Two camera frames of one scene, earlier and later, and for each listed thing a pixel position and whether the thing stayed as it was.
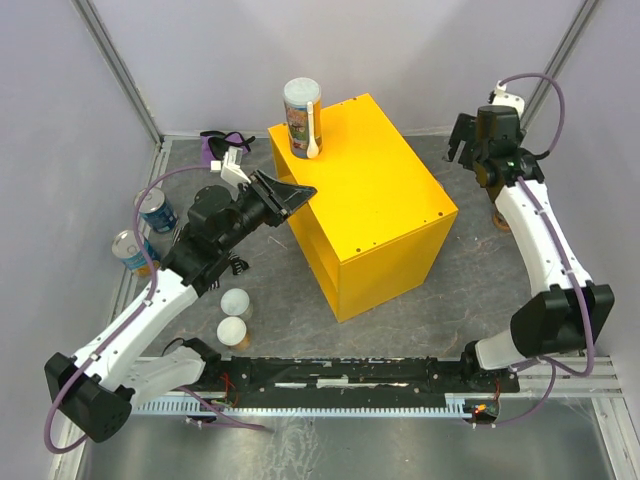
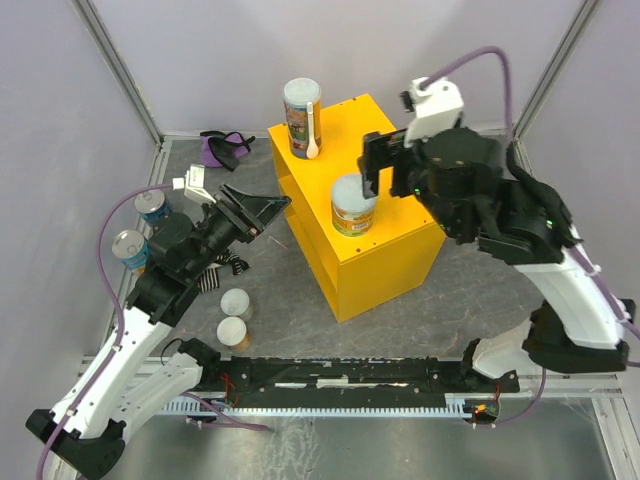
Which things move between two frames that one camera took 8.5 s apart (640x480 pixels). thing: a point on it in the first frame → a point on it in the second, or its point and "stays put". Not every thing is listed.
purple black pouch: [215, 144] stays put
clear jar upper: [236, 302] stays put
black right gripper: [463, 136] → [392, 151]
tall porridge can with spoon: [303, 109] stays put
